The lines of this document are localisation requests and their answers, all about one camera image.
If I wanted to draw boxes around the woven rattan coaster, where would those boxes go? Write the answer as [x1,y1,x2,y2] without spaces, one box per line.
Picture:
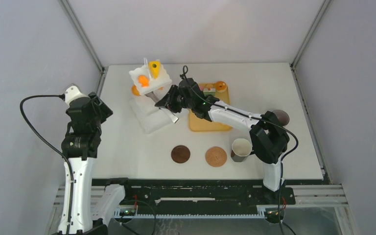
[205,146,227,167]

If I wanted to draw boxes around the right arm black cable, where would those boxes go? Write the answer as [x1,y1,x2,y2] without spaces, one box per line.
[179,65,299,163]

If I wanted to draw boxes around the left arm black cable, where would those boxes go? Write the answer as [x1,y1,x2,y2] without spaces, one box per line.
[20,94,76,235]

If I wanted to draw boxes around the orange fish cookie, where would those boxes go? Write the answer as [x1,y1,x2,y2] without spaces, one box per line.
[138,75,150,87]

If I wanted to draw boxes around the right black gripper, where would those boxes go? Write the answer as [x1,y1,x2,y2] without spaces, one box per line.
[156,84,195,114]

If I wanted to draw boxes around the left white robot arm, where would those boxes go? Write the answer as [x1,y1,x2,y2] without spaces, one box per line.
[57,91,113,235]

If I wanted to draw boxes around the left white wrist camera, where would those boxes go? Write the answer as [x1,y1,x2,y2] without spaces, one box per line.
[64,83,87,105]

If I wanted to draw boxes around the yellow serving tray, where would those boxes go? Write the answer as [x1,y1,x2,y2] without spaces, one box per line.
[188,82,232,132]

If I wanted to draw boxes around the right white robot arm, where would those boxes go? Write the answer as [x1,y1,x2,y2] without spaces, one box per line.
[152,78,291,204]

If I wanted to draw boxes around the yellow cake slice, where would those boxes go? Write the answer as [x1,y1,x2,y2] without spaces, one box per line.
[148,60,161,79]

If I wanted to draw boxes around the black mug white interior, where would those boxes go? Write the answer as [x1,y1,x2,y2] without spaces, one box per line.
[231,138,253,163]

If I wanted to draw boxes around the white three-tier dessert stand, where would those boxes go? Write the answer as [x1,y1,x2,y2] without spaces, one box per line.
[129,58,188,134]

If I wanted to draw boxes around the orange egg tart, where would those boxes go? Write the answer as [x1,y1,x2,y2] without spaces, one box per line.
[131,85,141,96]

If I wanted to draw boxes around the dark wooden coaster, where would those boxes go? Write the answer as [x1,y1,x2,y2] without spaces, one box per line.
[171,145,190,164]

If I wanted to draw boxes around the green white cake piece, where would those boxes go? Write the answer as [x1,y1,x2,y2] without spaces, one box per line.
[203,88,216,96]

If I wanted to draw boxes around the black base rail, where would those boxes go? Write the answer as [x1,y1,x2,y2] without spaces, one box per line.
[92,178,296,216]

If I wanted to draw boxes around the metal serving tongs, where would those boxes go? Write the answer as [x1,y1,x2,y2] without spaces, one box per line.
[145,92,180,124]

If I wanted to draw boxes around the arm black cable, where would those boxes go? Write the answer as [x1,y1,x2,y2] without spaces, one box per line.
[20,94,76,235]
[179,65,299,163]

